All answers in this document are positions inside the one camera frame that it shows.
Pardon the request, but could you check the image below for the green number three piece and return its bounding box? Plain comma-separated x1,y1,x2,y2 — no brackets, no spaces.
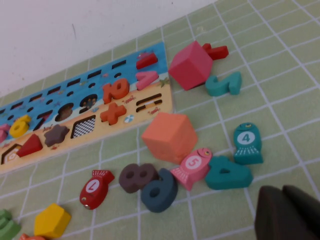
0,209,22,240

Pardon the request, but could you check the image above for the green checked tablecloth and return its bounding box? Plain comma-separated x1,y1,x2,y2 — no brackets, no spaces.
0,0,320,240

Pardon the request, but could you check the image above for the pink fish piece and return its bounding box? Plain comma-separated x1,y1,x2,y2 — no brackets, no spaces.
170,147,213,192

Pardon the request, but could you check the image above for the brown star piece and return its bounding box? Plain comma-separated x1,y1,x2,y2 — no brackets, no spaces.
43,124,71,148

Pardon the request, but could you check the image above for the brown number eight piece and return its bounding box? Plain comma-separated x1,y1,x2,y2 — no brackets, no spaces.
118,163,160,194

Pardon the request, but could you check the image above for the pink cube block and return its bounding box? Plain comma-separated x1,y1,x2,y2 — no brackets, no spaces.
167,40,214,91

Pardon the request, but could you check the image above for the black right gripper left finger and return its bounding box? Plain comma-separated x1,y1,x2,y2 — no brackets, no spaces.
254,185,320,240

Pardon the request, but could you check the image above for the orange plus sign piece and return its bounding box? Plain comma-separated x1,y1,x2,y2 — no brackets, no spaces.
99,102,126,126

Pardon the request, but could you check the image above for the teal number two piece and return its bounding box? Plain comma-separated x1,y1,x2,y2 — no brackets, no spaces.
204,71,243,98

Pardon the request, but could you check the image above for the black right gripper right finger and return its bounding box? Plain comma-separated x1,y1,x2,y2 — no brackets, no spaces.
282,184,320,236

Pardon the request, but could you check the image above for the red minus sign piece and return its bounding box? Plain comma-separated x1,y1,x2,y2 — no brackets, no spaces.
136,53,159,70

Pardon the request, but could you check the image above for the yellow number six piece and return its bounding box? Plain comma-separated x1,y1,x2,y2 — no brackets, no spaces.
9,114,33,139

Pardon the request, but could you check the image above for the yellow pentagon piece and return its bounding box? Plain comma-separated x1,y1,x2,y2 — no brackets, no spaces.
33,202,72,239

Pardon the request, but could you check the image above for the teal number four piece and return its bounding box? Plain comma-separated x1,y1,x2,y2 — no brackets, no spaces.
204,155,254,191

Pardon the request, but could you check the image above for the red fish piece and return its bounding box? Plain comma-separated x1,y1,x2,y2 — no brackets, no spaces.
79,169,116,211

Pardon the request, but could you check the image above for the pink greater-than sign piece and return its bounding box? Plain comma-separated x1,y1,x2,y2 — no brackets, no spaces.
135,70,160,91

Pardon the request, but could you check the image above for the red number piece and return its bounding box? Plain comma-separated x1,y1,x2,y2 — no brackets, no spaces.
201,42,230,61

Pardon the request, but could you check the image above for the orange foam cube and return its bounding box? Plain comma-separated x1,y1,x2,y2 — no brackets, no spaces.
141,111,199,165

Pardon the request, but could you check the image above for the pink number five piece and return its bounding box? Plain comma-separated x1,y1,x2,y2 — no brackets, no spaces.
0,123,11,144

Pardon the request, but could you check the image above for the orange number ten piece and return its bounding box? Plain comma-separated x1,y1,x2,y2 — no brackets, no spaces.
102,77,131,105

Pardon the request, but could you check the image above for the red triangle piece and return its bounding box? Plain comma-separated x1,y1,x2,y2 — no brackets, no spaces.
16,133,44,158

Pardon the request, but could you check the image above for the orange fish piece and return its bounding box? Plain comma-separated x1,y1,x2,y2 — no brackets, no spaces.
18,233,46,240

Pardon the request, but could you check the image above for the blue-grey number nine piece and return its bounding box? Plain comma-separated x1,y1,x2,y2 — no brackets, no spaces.
140,167,179,214

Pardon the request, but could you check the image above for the teal fish piece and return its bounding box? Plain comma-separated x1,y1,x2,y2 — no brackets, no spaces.
233,122,264,166

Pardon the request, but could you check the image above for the colourful wooden puzzle board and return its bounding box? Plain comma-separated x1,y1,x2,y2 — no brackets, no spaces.
0,41,175,175

